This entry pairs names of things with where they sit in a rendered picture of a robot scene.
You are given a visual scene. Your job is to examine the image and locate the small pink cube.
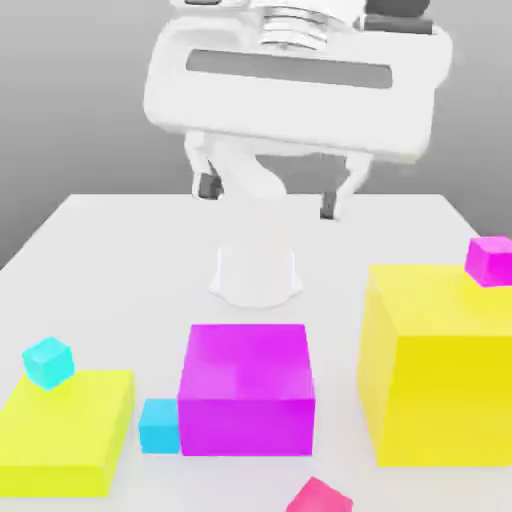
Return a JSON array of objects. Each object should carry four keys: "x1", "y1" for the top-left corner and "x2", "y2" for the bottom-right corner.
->
[{"x1": 285, "y1": 476, "x2": 354, "y2": 512}]

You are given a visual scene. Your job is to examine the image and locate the small turquoise cube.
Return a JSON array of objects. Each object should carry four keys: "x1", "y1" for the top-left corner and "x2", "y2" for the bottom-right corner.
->
[{"x1": 21, "y1": 336, "x2": 76, "y2": 392}]

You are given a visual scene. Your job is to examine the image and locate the large lime yellow box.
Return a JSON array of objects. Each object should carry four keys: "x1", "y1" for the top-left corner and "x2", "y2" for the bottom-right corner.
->
[{"x1": 0, "y1": 369, "x2": 136, "y2": 500}]

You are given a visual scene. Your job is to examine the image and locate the small magenta cube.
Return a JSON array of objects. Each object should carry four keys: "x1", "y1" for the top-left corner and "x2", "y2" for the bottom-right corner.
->
[{"x1": 464, "y1": 235, "x2": 512, "y2": 289}]

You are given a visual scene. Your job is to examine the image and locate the small sky blue cube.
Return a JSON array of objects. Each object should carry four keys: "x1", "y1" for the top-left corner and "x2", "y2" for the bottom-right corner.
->
[{"x1": 138, "y1": 397, "x2": 182, "y2": 456}]

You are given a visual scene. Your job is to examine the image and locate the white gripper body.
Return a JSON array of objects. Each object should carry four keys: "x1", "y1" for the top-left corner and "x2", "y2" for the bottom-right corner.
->
[{"x1": 142, "y1": 15, "x2": 456, "y2": 165}]

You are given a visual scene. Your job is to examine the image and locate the large magenta box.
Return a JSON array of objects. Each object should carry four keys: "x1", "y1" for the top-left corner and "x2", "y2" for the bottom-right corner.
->
[{"x1": 176, "y1": 323, "x2": 316, "y2": 458}]

